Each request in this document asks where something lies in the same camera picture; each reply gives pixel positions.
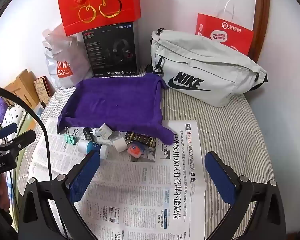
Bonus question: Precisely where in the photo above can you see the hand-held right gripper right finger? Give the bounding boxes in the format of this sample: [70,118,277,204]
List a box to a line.
[204,151,287,240]

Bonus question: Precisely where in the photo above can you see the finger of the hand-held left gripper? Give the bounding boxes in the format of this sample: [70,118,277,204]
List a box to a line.
[0,130,37,155]
[0,122,18,140]

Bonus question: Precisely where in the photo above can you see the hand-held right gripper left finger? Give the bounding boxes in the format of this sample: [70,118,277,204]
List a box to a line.
[18,150,102,240]

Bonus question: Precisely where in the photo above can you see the blue and white bottle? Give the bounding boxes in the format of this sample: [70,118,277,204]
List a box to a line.
[77,139,109,160]

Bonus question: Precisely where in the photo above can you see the green binder clip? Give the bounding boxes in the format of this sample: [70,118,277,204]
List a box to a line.
[64,127,80,145]

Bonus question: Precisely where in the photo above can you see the black rectangular box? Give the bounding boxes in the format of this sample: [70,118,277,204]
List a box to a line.
[82,127,97,142]

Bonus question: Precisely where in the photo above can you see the white cube charger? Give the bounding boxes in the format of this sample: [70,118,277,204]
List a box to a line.
[113,139,127,154]

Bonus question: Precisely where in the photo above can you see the small white plug light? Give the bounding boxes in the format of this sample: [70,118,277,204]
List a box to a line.
[90,123,113,145]

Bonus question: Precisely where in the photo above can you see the pink round case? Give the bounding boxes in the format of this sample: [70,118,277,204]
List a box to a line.
[127,142,144,159]

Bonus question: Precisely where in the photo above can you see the black and gold bottle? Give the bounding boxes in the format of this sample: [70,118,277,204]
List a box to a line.
[124,131,157,147]

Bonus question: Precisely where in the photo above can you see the white black-dotted cloth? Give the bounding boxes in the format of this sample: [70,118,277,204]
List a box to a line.
[1,105,28,128]

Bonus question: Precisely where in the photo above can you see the patterned notebook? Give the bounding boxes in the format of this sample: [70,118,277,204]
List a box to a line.
[33,76,52,100]

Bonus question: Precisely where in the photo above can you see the newspaper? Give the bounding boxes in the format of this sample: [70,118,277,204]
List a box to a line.
[27,119,208,240]

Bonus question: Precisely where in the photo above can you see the purple towel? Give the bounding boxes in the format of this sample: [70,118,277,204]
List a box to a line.
[57,73,174,146]

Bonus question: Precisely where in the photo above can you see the white plastic shopping bag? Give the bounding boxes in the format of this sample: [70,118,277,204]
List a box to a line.
[42,22,94,90]

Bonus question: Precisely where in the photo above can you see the pale grey waist bag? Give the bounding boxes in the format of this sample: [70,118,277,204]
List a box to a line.
[146,27,268,108]

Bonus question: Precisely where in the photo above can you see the black headset box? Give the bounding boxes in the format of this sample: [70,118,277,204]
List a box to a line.
[82,22,138,78]

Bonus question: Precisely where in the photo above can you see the red Cherries gift box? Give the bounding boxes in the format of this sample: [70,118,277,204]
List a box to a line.
[56,0,142,37]

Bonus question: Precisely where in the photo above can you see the black cable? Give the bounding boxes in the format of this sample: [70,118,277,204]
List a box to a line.
[0,85,68,240]

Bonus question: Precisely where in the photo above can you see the red paper bag white handles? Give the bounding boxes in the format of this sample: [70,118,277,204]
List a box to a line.
[195,0,254,57]

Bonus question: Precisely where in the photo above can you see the brown wooden frame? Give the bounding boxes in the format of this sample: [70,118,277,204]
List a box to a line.
[250,0,270,64]

